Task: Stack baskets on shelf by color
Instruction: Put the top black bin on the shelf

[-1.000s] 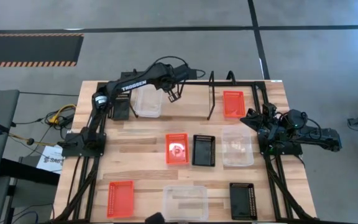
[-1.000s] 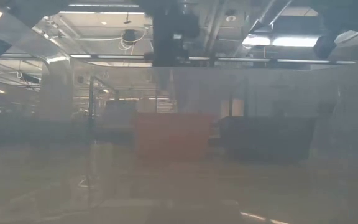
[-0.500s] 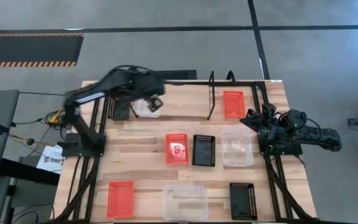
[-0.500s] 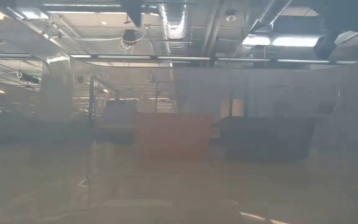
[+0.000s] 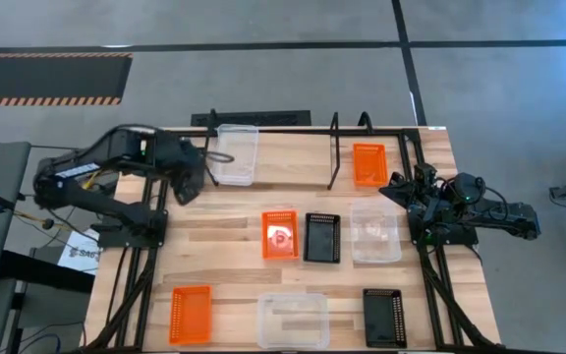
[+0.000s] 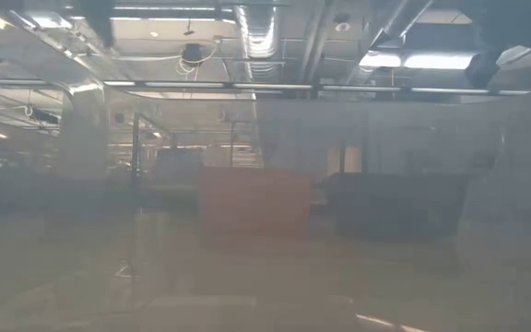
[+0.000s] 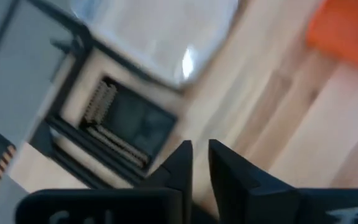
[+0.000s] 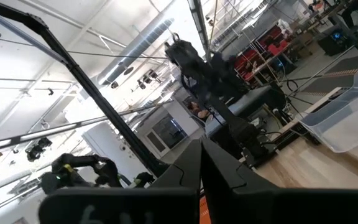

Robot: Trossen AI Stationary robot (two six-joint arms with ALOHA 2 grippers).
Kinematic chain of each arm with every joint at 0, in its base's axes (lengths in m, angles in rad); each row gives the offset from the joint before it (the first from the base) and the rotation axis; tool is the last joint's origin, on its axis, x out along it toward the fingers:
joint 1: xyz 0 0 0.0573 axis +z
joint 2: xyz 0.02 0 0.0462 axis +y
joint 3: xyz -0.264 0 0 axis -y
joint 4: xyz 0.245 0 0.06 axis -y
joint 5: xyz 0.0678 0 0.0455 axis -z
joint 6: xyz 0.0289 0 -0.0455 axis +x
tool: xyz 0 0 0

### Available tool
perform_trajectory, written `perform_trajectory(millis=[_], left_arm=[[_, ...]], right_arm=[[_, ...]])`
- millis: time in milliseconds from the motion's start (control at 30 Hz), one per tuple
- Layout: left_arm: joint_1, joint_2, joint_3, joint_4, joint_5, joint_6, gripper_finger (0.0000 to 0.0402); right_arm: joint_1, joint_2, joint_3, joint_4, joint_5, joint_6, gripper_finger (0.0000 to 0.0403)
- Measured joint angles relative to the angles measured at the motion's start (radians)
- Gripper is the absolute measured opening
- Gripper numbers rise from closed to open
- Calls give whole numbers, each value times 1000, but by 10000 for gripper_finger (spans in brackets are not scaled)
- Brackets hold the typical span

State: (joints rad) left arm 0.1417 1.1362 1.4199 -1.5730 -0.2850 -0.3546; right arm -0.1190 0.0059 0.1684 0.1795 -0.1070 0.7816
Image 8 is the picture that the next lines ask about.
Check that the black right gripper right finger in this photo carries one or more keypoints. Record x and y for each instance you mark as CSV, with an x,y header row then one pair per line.
x,y
259,205

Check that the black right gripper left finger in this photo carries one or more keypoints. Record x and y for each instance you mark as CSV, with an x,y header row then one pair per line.
x,y
120,208

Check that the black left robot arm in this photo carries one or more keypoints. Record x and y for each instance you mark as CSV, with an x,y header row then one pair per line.
x,y
232,121

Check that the dark glass double door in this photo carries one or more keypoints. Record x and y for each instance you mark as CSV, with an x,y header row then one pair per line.
x,y
169,130

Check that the long linear light bar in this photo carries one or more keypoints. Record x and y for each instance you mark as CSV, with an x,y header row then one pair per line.
x,y
48,132

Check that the person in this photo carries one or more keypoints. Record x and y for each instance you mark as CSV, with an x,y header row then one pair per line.
x,y
202,113

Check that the clear plastic basket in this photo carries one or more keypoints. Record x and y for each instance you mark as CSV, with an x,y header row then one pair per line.
x,y
346,118

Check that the black track spotlight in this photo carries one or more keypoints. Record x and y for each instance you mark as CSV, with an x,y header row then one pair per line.
x,y
148,77
114,84

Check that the black mat, hazard stripes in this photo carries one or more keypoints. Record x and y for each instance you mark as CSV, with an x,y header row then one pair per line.
x,y
328,85

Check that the red bin storage rack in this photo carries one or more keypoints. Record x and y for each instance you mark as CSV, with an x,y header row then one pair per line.
x,y
272,48

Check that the black computer, blue light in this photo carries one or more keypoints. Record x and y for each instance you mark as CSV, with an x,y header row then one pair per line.
x,y
334,42

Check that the black hanging camera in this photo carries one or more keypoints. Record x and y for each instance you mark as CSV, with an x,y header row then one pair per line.
x,y
37,151

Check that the large grey spiral duct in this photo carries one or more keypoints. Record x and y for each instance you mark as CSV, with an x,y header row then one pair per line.
x,y
135,49

